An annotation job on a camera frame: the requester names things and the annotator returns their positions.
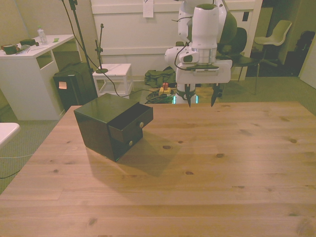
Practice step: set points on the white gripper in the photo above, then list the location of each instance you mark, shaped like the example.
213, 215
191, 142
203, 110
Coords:
205, 77

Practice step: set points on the black drawer with round knob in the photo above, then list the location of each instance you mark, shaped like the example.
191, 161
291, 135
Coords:
124, 148
130, 126

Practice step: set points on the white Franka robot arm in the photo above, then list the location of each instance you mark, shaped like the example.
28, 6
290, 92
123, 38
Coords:
205, 24

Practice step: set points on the black drawer cabinet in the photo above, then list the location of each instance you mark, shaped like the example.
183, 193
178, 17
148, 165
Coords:
96, 126

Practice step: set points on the red emergency stop button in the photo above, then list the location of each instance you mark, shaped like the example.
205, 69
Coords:
165, 87

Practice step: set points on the green cloth bag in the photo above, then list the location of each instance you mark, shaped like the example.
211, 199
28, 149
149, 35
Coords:
158, 76

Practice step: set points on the black shell chair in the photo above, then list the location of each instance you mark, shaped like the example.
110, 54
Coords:
243, 44

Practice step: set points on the white side table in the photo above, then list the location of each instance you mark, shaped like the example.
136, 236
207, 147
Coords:
116, 70

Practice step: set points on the white shell chair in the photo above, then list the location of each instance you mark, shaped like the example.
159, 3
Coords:
276, 32

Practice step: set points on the black microphone stand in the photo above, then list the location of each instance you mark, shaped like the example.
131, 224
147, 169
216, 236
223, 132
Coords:
100, 49

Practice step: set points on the black box cabinet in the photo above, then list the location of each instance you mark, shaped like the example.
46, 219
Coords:
74, 84

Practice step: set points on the black tripod pole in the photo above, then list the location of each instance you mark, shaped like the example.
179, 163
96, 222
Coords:
80, 32

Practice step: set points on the green sticky note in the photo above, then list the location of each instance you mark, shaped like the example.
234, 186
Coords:
56, 40

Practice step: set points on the clear plastic bottle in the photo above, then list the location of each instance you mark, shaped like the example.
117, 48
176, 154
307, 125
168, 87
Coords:
42, 35

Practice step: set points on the white desk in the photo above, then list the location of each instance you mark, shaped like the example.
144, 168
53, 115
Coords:
22, 79

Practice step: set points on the dark flat object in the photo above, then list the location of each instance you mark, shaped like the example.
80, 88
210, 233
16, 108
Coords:
27, 42

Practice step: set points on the dark round cup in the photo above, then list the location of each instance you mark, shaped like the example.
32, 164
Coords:
10, 49

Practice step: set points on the white rounded table edge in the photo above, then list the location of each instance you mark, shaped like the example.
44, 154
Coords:
7, 132

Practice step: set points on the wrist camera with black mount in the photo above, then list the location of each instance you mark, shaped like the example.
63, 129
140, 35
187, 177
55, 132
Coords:
205, 69

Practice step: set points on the black wall plate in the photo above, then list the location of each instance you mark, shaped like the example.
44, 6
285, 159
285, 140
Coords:
245, 16

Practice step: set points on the dark object by wall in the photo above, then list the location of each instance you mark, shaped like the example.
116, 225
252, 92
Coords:
306, 44

